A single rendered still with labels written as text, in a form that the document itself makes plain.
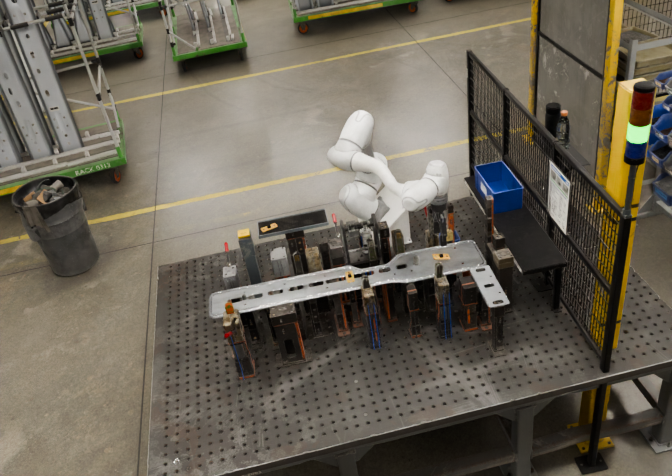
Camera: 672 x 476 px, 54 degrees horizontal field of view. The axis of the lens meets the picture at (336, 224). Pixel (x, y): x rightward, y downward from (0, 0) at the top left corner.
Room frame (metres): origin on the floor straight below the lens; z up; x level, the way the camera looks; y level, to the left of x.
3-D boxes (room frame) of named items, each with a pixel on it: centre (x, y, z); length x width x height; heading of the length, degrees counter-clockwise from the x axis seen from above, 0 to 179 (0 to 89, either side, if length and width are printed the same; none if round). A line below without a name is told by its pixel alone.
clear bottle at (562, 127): (2.70, -1.13, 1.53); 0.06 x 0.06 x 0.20
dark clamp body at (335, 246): (2.73, 0.02, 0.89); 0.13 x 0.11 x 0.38; 3
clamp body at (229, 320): (2.31, 0.55, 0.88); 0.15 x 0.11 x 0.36; 3
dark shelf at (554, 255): (2.78, -0.91, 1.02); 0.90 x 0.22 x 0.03; 3
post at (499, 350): (2.19, -0.67, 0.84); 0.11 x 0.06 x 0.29; 3
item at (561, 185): (2.49, -1.05, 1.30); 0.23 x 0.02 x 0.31; 3
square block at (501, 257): (2.45, -0.77, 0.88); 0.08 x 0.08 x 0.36; 3
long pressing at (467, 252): (2.52, -0.01, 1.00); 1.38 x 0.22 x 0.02; 93
